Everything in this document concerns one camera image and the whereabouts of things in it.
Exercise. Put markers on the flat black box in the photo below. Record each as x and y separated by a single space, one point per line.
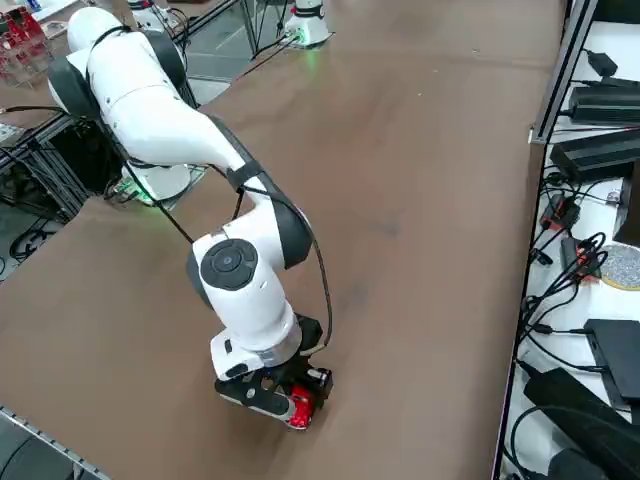
620 360

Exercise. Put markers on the aluminium profile post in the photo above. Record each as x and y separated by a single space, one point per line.
560 75

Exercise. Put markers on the dark upright panel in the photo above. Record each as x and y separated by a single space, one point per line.
631 215

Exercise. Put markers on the black metal frame stand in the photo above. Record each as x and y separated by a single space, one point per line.
80 150

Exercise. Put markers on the red parts in clear rack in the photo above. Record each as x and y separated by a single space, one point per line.
20 30

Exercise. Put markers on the red toy car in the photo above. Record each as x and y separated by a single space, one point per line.
302 412

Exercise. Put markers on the round glittery coaster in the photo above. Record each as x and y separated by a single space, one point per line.
625 267

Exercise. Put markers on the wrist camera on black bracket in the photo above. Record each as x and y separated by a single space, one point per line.
250 395

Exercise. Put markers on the white side table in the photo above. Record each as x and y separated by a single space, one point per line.
615 305

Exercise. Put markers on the aluminium table edge rail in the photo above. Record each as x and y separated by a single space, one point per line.
50 442

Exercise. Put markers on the black adapter with red plug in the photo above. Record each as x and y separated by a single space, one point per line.
570 252

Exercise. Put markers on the small black power adapter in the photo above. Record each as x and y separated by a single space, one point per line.
602 62

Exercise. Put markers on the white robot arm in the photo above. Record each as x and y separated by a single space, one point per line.
310 25
150 115

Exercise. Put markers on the small hub with red plugs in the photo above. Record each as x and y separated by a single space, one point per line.
560 215

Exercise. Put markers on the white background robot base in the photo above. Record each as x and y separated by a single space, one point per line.
147 15

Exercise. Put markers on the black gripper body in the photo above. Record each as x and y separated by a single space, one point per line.
307 335

